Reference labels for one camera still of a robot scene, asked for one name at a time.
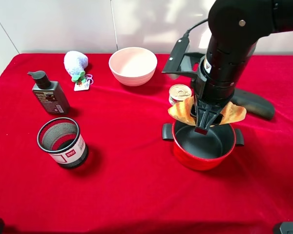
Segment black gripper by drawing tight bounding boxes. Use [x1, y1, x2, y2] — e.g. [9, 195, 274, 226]
[189, 55, 234, 135]

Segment golden croissant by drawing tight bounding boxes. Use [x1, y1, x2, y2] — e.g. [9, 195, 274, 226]
[168, 97, 247, 126]

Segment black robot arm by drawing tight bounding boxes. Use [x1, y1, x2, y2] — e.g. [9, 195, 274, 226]
[194, 0, 293, 134]

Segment small tin can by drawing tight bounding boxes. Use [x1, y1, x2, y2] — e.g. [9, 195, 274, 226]
[168, 84, 192, 105]

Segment red cooking pot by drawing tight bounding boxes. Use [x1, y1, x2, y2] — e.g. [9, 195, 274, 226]
[162, 121, 244, 171]

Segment black curved case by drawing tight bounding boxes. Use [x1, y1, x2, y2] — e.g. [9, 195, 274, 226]
[231, 88, 275, 120]

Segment pink ribbed bowl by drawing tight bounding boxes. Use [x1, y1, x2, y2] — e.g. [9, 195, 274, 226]
[108, 47, 158, 87]

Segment red velvet tablecloth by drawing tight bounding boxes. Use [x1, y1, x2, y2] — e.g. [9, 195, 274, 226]
[0, 54, 293, 234]

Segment colourful paper tag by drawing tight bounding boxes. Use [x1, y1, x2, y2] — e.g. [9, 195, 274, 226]
[74, 74, 94, 92]

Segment blue plush toy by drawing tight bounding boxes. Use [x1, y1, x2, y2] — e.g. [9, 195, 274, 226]
[63, 51, 88, 84]

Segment black mesh pen holder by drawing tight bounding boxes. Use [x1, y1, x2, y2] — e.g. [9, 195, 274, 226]
[37, 117, 88, 169]

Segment black object bottom right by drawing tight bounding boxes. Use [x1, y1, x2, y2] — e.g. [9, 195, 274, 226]
[273, 222, 293, 234]

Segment dark pump dispenser bottle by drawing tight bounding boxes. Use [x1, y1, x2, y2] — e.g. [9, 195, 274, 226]
[27, 71, 70, 115]

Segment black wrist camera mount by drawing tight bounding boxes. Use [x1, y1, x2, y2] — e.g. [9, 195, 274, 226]
[162, 35, 205, 79]

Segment black cable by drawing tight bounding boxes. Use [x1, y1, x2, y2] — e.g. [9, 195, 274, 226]
[184, 18, 209, 39]

